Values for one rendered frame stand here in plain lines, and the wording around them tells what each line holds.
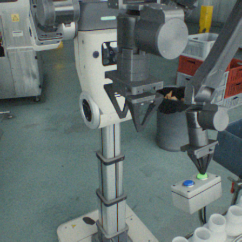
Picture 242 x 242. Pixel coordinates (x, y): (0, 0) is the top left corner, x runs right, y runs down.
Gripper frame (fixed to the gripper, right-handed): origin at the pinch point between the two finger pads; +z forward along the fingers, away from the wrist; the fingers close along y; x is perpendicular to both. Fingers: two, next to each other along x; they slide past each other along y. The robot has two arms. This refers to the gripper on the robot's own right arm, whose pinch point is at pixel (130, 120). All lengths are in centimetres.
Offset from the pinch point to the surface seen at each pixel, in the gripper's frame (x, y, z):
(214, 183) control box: 29.8, 2.3, 28.3
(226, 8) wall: 1060, -781, 39
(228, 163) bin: 85, -27, 62
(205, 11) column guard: 793, -675, 42
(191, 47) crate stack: 205, -178, 38
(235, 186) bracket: 38.2, 4.5, 31.9
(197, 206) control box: 21.8, 3.7, 32.4
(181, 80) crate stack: 205, -188, 82
